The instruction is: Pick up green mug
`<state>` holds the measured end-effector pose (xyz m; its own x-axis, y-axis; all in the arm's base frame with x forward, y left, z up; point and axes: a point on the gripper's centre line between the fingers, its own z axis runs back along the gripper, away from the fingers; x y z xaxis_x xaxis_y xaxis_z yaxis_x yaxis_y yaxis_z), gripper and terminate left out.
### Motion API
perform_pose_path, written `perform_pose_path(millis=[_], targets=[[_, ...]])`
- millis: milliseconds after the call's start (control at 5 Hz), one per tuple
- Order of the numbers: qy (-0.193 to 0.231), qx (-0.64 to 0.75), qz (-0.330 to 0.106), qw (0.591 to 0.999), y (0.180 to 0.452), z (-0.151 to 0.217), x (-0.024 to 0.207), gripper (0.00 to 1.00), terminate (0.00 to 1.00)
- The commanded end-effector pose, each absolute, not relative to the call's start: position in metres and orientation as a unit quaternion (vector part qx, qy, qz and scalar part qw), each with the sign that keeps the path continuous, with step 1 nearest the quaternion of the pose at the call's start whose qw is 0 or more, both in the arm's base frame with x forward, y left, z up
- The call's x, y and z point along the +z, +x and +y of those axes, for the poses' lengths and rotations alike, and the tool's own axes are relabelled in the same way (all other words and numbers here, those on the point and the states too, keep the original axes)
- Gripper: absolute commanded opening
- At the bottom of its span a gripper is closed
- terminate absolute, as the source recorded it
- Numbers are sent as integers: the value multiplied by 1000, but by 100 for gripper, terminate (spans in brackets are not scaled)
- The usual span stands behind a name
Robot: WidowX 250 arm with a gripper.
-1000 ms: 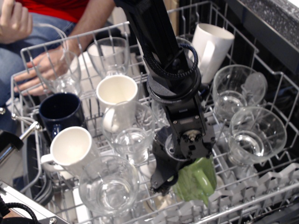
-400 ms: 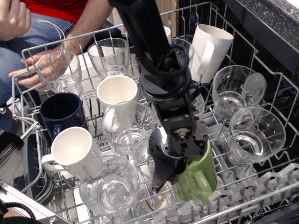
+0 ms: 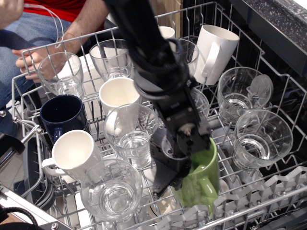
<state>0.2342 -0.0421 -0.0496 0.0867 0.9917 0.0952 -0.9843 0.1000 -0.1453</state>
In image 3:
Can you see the clear glass centre front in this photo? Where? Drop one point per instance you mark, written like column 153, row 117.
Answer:
column 128, row 130

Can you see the clear glass right front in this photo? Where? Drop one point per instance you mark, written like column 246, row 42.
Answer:
column 260, row 139

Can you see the person's forearm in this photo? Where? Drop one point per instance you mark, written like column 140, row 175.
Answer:
column 89, row 20

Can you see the white plate lower rack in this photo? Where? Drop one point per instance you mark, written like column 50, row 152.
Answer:
column 188, row 196

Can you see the person's hand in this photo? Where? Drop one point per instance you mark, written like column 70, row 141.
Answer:
column 28, row 60

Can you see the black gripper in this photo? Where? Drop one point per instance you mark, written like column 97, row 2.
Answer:
column 183, row 134

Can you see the clear tall glass back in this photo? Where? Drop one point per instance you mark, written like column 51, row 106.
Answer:
column 190, row 53

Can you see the white mug front left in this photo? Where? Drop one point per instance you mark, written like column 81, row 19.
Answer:
column 73, row 154

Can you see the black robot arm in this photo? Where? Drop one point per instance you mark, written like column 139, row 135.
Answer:
column 163, row 78

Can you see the green ceramic mug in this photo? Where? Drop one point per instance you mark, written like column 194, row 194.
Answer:
column 204, row 166

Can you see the dark speckled countertop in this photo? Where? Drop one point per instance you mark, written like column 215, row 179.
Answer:
column 282, row 25

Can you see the white mug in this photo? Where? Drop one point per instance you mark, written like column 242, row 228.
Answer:
column 73, row 154
column 168, row 33
column 216, row 46
column 113, row 94

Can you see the white mug back centre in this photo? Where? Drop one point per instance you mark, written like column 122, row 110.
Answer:
column 168, row 33

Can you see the clear glass back left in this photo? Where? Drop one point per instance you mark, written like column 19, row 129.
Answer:
column 111, row 59

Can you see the clear glass far left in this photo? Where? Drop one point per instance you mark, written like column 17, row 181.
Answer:
column 62, row 73

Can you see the dark blue ceramic mug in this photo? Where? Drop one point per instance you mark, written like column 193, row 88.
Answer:
column 62, row 114

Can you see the clear glass right back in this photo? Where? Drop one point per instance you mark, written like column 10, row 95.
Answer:
column 241, row 90

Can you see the white mug back right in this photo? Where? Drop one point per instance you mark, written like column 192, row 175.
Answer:
column 216, row 46

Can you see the grey wire dishwasher rack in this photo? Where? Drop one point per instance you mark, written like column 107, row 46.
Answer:
column 289, row 101

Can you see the clear glass front left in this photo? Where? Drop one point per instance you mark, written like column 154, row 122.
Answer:
column 111, row 190

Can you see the grey plastic tine holder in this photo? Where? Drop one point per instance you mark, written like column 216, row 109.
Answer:
column 254, row 201

